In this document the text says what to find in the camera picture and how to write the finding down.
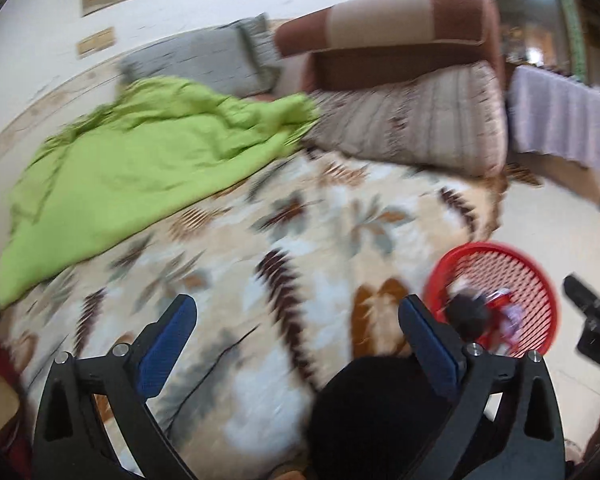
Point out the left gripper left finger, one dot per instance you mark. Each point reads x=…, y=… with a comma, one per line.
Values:
x=70, y=439

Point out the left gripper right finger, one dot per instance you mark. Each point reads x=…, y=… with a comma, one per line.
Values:
x=504, y=420

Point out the black red wrapper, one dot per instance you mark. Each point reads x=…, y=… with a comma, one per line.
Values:
x=468, y=314

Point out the red cloth garment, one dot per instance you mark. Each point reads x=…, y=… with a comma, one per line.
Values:
x=15, y=448

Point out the lavender tablecloth table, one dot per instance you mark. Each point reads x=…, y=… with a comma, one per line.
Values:
x=554, y=115

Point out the leaf pattern fleece blanket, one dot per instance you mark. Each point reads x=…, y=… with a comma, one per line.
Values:
x=293, y=271

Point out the green duvet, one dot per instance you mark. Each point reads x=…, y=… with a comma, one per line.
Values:
x=163, y=144

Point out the striped brown pillow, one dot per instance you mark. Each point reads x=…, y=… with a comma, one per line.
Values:
x=453, y=119

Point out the grey quilted pillow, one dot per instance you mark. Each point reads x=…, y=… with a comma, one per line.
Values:
x=239, y=58

